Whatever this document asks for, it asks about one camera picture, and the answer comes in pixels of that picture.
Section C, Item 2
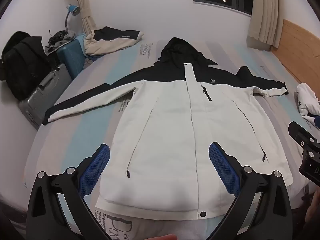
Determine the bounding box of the blue suitcase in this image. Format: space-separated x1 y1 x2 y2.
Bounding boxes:
56 35 87 80

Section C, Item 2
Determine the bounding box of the white and black hooded jacket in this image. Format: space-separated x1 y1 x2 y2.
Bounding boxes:
42 37 294 219

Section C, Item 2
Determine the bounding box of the wooden headboard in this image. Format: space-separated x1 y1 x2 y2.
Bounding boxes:
271 19 320 85

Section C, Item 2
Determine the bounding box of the black backpack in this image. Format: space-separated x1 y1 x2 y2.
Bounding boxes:
1 31 59 100

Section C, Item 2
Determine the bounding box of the person's left hand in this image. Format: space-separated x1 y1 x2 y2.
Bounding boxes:
147 233 178 240

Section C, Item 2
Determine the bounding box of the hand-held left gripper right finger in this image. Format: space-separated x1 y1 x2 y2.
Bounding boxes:
208 142 293 240

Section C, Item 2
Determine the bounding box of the silver suitcase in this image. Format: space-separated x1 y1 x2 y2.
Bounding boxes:
18 63 73 131

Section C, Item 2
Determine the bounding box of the white crumpled garment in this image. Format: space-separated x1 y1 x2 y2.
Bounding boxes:
296 82 320 124

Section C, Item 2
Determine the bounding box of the blue desk lamp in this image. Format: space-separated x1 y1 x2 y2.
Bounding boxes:
64 4 80 32

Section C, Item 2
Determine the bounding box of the beige and black jacket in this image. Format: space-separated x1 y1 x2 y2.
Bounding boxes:
84 26 145 56

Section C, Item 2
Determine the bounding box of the beige curtain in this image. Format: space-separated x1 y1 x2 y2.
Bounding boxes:
70 0 97 36
247 0 287 50

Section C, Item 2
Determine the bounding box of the striped mattress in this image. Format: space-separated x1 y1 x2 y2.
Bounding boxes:
24 39 320 240

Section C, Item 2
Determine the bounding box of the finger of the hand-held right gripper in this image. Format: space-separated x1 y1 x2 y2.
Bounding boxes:
288 121 320 155

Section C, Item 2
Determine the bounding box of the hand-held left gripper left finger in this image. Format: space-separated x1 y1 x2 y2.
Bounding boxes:
26 143 111 240

